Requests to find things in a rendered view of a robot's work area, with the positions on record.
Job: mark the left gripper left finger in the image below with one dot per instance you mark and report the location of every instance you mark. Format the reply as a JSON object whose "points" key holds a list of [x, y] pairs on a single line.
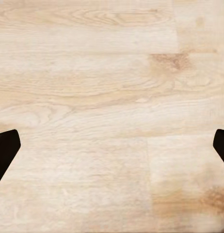
{"points": [[9, 146]]}

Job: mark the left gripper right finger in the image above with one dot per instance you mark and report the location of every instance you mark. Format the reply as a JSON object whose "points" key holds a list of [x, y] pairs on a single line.
{"points": [[218, 143]]}

